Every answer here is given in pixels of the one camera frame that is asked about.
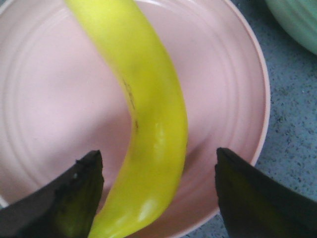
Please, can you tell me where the green bowl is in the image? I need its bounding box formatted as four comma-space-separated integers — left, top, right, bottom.
266, 0, 317, 54

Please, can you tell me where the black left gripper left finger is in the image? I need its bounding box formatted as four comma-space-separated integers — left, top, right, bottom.
0, 150, 104, 238

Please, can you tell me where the yellow banana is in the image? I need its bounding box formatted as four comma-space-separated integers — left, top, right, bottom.
66, 0, 188, 238

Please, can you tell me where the pink plate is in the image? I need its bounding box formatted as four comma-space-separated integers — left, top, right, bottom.
0, 0, 270, 238

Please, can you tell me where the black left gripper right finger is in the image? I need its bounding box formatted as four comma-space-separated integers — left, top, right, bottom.
215, 148, 317, 238

